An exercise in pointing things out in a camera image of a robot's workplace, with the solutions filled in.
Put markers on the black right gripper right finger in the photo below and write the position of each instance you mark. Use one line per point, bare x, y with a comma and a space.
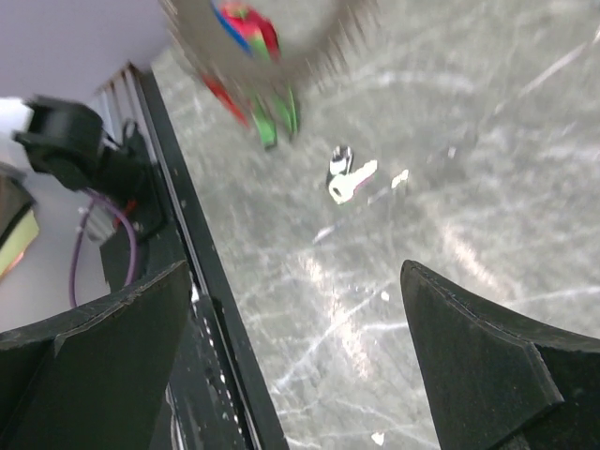
496, 379

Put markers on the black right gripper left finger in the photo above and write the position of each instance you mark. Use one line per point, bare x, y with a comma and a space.
94, 377

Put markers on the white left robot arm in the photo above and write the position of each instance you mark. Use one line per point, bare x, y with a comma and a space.
68, 140

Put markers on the loose key with black tag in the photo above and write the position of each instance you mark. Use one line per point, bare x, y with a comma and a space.
341, 179

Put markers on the red dragon fruit toy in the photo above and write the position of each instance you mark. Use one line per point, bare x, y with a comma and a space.
257, 37

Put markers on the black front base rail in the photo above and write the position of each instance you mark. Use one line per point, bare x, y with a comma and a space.
220, 396

